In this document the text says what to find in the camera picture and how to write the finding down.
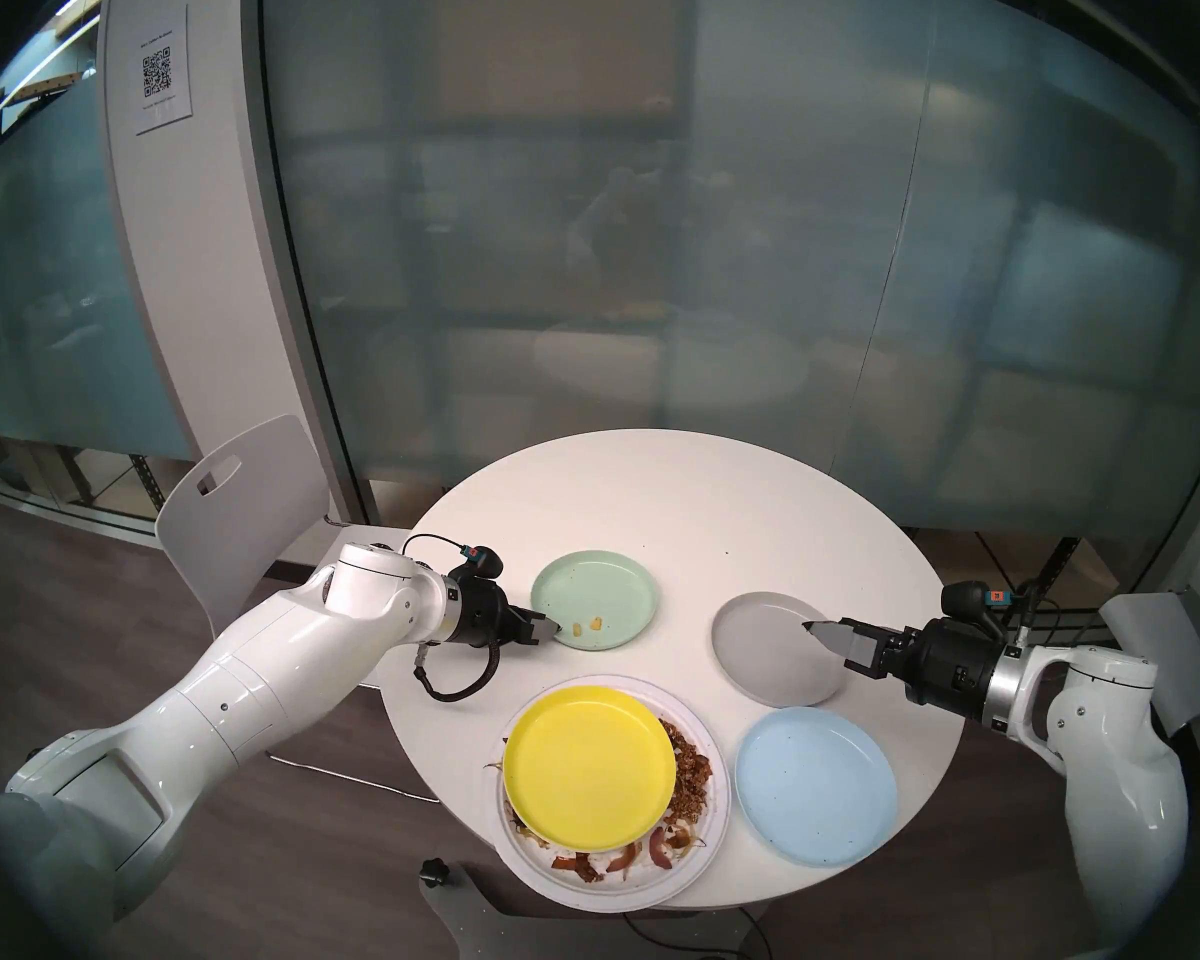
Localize QR code paper sign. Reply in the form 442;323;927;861
135;6;193;136

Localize black floor cable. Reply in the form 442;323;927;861
620;908;773;960

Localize metal storage rack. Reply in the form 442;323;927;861
910;528;1171;619
0;430;201;544

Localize linear ceiling light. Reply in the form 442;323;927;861
0;0;103;144

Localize large white paper plate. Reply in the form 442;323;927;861
487;674;733;914

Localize yellow plastic plate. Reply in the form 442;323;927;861
503;685;678;854

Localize white plastic chair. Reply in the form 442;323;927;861
155;413;441;804

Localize brown food leftovers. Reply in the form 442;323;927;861
485;718;716;884

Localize thick black looped cable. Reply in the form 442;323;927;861
412;643;503;705

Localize mint green plastic plate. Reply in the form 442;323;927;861
530;550;659;652

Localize light blue plastic plate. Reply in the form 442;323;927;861
734;706;899;867

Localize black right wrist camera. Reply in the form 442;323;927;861
940;580;1021;625

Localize thin black camera cable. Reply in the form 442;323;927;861
1015;578;1061;651
401;532;467;570

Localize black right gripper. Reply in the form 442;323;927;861
803;616;1013;726

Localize grey plastic plate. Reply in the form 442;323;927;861
711;591;849;709

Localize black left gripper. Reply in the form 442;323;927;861
448;571;562;651

